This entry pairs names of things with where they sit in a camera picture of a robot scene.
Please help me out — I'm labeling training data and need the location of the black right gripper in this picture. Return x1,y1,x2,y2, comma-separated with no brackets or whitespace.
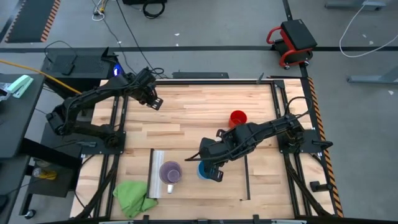
198,136,229,183

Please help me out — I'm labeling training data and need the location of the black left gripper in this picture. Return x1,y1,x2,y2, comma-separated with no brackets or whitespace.
132,67,164,111

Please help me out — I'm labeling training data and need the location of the blue cup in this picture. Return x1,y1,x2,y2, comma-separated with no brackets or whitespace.
197,161,215,181

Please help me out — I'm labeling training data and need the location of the purple mug with white handle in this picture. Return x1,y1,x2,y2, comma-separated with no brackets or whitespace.
159,160,183,195

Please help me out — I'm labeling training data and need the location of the red mug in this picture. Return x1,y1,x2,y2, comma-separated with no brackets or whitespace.
229,110,248,129

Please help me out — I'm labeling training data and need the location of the black computer tower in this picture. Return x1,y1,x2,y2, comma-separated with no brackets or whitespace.
41,47,128,94

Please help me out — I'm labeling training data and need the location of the green cloth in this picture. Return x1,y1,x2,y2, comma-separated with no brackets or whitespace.
113,181,158,218

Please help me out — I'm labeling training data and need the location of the black phone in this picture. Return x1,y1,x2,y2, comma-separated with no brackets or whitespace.
61,55,78,77

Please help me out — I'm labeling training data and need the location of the black box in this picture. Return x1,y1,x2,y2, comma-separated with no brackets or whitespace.
122,0,168,6

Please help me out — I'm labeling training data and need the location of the black clamp knob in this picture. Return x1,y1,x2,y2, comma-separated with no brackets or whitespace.
310,180,331,192

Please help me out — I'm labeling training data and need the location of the black cart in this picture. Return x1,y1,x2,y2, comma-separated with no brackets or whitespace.
18,120,82,216

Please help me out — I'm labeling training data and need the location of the orange black hazard tape strip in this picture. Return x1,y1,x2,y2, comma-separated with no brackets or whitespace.
307,77,345,218

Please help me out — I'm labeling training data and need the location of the yellow item on cart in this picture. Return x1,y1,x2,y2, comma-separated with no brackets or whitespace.
32,166,59,181

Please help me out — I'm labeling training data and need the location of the mint green stapler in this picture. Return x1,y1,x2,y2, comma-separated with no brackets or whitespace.
6,74,34,99

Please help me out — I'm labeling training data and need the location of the black side desk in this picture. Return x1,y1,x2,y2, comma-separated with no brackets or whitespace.
0,73,46,159

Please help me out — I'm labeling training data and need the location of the black mat with orange stripes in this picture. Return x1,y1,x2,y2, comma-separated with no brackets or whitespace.
4,0,62,44

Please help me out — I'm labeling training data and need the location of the red and black rolling stool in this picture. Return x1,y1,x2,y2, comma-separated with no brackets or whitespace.
266,19,318,70

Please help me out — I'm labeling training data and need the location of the grey metal table leg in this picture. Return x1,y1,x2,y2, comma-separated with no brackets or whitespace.
325,0,387,11

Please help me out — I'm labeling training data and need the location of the thick black floor cable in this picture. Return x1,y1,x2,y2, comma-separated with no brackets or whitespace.
115,0,164,79

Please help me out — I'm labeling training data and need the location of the thin grey floor cable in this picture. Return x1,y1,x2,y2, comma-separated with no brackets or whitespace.
93,0,141,79

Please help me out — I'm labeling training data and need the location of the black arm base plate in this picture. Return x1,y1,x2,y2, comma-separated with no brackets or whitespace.
276,129,333,154
81,130,127,156

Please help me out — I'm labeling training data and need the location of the coiled black cable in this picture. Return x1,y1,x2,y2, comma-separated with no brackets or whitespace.
142,1,166,19

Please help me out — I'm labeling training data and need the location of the white and yellow cable bundle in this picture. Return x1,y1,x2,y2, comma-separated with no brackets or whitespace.
91,0,109,22

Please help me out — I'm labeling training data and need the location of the white floor cable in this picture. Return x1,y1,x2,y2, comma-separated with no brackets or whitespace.
338,4,398,58

